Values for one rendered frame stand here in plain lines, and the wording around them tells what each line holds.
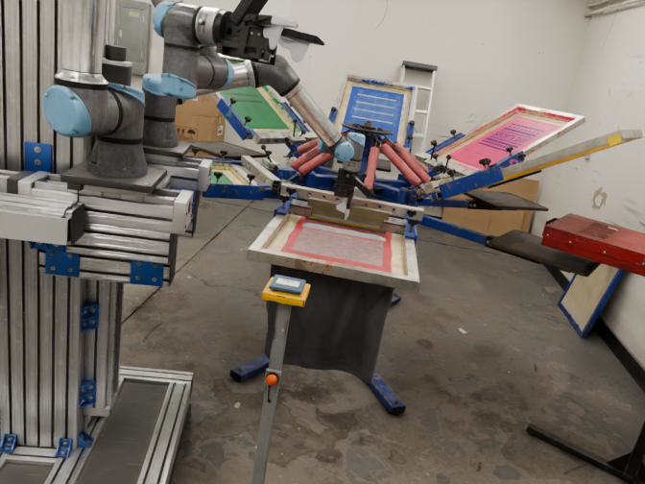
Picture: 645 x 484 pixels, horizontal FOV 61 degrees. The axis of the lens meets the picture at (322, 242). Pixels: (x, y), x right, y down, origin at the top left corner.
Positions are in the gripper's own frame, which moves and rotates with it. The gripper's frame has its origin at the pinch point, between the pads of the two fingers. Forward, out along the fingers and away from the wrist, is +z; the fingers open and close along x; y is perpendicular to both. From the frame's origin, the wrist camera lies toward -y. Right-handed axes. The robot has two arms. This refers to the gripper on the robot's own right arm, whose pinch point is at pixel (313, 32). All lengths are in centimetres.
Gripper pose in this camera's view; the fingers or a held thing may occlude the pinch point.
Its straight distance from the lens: 115.5
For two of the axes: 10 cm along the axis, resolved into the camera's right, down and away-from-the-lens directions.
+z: 9.2, 2.6, -3.0
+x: -3.4, 1.1, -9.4
